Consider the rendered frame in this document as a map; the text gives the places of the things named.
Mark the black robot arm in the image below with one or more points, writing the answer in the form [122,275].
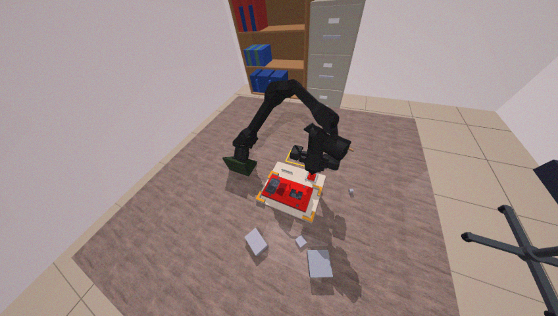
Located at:
[333,144]

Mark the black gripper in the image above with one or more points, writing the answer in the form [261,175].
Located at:
[297,154]

